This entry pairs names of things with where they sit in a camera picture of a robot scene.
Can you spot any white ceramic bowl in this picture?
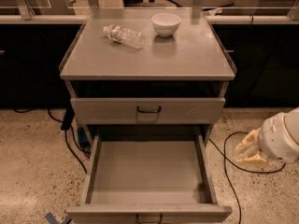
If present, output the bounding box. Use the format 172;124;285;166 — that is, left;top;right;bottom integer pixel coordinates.
151;13;181;37

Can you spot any white counter rail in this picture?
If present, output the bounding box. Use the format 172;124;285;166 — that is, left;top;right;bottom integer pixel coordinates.
0;15;299;25

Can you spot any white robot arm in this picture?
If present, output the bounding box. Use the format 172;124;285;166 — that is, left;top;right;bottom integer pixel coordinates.
233;108;299;165

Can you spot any black cable right loop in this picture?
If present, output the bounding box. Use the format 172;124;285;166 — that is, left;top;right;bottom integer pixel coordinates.
207;131;287;224

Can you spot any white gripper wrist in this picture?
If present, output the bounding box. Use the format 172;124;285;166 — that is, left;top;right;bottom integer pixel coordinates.
233;111;299;167

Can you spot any grey drawer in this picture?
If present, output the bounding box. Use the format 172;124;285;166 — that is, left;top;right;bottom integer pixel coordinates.
71;98;225;124
67;135;232;224

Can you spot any grey drawer cabinet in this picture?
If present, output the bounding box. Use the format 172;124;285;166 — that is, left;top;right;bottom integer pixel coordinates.
61;8;235;140

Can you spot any blue power adapter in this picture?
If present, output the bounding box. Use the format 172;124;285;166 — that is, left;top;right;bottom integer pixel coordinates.
77;127;90;148

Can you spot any black cable left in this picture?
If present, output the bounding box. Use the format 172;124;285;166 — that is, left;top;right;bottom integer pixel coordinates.
12;107;92;175

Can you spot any blue tape on floor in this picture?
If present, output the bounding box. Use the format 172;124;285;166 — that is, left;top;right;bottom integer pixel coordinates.
44;212;73;224

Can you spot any grey top drawer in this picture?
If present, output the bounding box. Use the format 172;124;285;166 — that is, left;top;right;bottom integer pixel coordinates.
71;98;225;124

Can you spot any clear plastic water bottle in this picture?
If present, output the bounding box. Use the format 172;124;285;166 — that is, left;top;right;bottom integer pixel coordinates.
103;24;146;49

